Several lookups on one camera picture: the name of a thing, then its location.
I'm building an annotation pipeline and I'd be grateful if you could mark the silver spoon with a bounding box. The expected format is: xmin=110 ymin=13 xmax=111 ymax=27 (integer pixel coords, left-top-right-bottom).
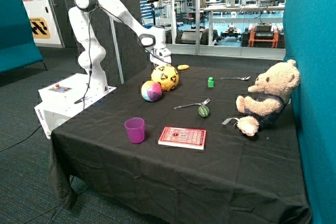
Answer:
xmin=220 ymin=76 xmax=251 ymax=81

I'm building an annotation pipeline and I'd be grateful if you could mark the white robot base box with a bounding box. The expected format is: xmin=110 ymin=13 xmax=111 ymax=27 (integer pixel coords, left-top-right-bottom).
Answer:
xmin=35 ymin=73 xmax=115 ymax=139

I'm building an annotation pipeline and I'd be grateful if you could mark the green toy block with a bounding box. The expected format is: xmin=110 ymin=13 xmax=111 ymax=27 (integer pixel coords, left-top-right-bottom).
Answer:
xmin=208 ymin=77 xmax=214 ymax=88

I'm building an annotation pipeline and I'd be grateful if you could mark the multicolour soft ball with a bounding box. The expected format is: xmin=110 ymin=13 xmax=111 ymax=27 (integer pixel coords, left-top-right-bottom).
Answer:
xmin=141 ymin=81 xmax=162 ymax=102

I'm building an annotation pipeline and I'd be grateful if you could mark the silver fork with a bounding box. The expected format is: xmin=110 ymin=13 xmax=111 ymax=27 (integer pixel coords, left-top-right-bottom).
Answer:
xmin=174 ymin=98 xmax=211 ymax=109

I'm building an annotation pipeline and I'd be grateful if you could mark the teal sofa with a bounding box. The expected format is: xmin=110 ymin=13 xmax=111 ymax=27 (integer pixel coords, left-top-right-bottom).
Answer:
xmin=0 ymin=0 xmax=44 ymax=73

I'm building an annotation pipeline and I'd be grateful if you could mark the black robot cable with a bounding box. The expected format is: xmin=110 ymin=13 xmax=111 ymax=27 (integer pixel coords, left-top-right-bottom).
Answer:
xmin=73 ymin=5 xmax=161 ymax=105

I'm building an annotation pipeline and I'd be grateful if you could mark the beige teddy bear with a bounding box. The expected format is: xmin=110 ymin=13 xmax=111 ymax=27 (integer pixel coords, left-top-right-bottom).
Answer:
xmin=236 ymin=59 xmax=300 ymax=136

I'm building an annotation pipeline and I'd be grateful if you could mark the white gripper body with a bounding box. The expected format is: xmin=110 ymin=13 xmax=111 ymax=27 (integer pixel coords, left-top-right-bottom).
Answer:
xmin=150 ymin=48 xmax=172 ymax=66

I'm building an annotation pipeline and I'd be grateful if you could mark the yellow black soccer ball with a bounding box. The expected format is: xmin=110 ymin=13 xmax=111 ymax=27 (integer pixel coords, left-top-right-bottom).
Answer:
xmin=151 ymin=65 xmax=179 ymax=91

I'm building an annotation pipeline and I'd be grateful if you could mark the teal partition panel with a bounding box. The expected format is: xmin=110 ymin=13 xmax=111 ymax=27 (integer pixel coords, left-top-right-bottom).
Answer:
xmin=283 ymin=0 xmax=335 ymax=223

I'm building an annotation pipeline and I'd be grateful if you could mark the orange black cart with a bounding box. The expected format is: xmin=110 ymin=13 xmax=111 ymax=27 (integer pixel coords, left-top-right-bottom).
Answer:
xmin=241 ymin=23 xmax=285 ymax=49

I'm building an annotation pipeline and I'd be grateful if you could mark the yellow black sign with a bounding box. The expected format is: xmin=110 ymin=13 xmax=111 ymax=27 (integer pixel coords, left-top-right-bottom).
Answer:
xmin=29 ymin=17 xmax=50 ymax=39

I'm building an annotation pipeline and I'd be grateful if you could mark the white lab table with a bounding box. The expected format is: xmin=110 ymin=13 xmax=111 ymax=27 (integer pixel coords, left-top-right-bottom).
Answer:
xmin=204 ymin=3 xmax=285 ymax=47

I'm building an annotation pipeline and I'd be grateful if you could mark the green toy pepper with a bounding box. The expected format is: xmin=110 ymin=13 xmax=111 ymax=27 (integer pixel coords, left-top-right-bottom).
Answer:
xmin=197 ymin=105 xmax=210 ymax=118

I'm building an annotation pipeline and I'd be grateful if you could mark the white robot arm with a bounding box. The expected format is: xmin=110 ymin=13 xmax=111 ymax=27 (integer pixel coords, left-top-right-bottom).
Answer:
xmin=68 ymin=0 xmax=171 ymax=91

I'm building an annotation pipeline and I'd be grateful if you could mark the red book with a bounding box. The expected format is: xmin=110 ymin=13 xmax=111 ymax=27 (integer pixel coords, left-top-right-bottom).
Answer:
xmin=158 ymin=127 xmax=206 ymax=150

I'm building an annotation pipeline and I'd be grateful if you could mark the purple plastic cup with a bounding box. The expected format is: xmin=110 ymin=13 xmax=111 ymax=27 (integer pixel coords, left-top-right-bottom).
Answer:
xmin=124 ymin=118 xmax=145 ymax=144

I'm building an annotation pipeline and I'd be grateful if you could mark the black tablecloth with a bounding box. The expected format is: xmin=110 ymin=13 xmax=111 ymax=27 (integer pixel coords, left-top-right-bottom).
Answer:
xmin=48 ymin=67 xmax=312 ymax=223

